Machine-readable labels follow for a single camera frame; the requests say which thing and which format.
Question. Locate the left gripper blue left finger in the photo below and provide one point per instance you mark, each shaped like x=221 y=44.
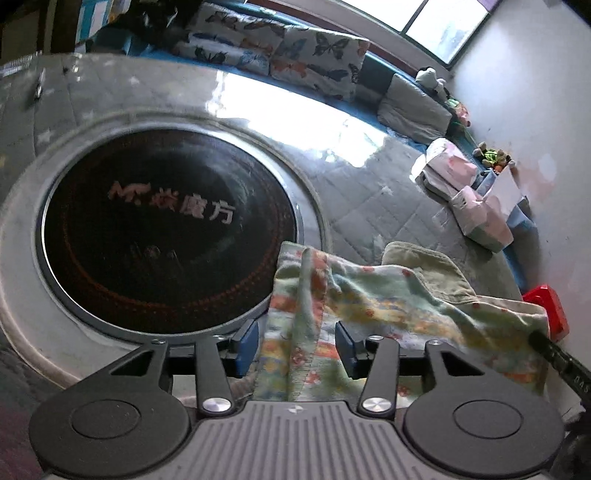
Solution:
x=243 y=347

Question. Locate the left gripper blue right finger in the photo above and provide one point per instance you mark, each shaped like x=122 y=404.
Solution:
x=352 y=352

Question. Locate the colourful patterned baby garment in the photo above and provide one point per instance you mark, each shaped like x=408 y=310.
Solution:
x=415 y=295

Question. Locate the red plastic stool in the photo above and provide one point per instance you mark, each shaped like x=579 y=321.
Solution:
x=546 y=297

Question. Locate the round black induction cooktop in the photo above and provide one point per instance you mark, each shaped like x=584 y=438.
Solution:
x=166 y=231

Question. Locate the front pink tissue pack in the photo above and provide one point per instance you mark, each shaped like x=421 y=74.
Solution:
x=484 y=218

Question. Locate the pink tissue pack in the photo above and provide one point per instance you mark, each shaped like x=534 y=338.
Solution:
x=443 y=169
x=484 y=218

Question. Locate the rear pink tissue pack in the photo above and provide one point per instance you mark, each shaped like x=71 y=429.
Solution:
x=443 y=169

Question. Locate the green orange plush toys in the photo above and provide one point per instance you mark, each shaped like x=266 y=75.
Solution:
x=496 y=160

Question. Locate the grey cushion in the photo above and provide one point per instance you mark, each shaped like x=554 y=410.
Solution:
x=408 y=110

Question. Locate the upright butterfly pillow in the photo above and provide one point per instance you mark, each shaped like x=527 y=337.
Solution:
x=325 y=61

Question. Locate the grey plush toy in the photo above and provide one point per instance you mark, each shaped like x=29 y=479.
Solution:
x=428 y=79

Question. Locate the lower flat butterfly pillow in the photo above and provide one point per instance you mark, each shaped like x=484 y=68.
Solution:
x=224 y=54

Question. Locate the flat butterfly pillow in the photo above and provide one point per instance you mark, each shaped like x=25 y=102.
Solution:
x=224 y=54
x=227 y=26

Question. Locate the blue sofa bench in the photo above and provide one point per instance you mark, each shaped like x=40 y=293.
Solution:
x=357 y=165

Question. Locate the upper flat butterfly pillow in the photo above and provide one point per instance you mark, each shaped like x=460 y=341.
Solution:
x=227 y=26

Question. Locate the blue white cabinet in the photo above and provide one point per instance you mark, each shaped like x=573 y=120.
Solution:
x=94 y=14

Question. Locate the window with green frame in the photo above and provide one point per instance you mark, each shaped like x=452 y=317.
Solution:
x=440 y=27

